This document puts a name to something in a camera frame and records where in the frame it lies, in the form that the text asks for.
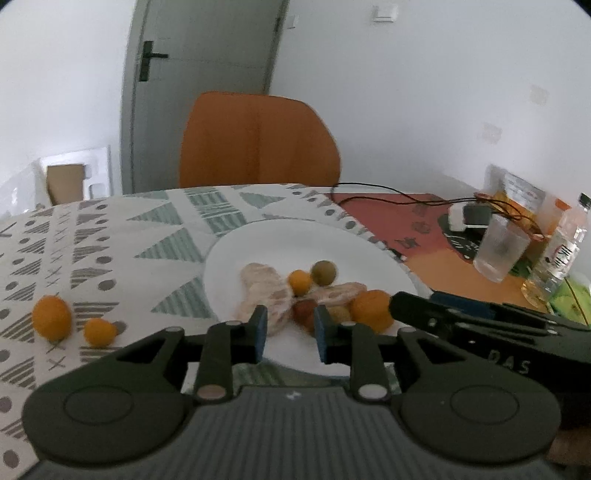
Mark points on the large peeled pomelo segment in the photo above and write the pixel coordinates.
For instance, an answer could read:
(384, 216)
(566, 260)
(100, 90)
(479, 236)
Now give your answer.
(263, 295)

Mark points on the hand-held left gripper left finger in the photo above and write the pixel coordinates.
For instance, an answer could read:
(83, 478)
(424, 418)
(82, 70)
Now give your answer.
(259, 332)

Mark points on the black device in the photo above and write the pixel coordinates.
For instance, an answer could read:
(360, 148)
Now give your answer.
(478, 214)

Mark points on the red orange printed tablecloth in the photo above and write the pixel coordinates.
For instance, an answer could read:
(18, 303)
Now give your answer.
(415, 221)

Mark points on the green plum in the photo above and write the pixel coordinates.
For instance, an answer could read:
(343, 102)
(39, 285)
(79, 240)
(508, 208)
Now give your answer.
(340, 314)

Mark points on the cardboard box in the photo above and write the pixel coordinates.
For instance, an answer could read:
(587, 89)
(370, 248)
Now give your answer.
(67, 182)

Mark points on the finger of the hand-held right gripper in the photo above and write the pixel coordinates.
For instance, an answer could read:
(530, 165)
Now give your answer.
(406, 307)
(461, 304)

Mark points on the brown plum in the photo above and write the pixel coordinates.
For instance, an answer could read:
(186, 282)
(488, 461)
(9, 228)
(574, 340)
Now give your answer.
(304, 311)

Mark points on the clear plastic bottle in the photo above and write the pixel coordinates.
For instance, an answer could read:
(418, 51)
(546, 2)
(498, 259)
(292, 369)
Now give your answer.
(556, 263)

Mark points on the orange capped container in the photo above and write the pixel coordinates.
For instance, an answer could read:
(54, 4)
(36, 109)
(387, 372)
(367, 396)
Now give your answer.
(554, 214)

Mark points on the white light switch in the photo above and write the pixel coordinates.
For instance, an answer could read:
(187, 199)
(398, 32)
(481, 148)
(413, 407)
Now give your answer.
(384, 12)

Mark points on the white foam frame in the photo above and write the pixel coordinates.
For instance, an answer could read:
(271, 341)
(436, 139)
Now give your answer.
(99, 166)

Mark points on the green kiwi fruit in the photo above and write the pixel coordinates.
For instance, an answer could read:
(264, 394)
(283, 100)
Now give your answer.
(323, 272)

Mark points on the clear glass cup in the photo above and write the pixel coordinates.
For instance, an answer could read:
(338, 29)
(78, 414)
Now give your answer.
(501, 251)

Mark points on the patterned white tablecloth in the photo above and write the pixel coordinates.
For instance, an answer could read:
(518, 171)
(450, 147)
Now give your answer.
(138, 230)

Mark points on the orange chair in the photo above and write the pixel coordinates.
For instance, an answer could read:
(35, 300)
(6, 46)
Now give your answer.
(258, 138)

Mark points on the large orange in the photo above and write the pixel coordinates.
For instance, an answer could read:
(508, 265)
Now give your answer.
(371, 309)
(51, 318)

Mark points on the small peeled pomelo segment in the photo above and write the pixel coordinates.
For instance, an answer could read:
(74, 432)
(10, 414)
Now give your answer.
(341, 292)

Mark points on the small white wall switch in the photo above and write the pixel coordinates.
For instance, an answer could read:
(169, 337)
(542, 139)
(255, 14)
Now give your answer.
(292, 21)

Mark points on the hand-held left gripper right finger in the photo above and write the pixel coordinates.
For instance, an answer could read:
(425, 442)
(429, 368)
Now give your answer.
(322, 333)

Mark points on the clear packet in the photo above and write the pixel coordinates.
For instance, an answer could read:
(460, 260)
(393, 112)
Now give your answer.
(521, 189)

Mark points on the grey door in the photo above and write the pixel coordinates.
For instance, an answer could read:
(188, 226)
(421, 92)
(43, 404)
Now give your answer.
(203, 92)

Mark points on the small orange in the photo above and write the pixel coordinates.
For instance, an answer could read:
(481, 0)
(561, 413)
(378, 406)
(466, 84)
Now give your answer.
(299, 282)
(99, 332)

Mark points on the white plate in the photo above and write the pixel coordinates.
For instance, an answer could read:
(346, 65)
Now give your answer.
(258, 244)

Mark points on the white charger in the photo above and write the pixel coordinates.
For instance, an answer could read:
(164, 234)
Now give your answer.
(457, 219)

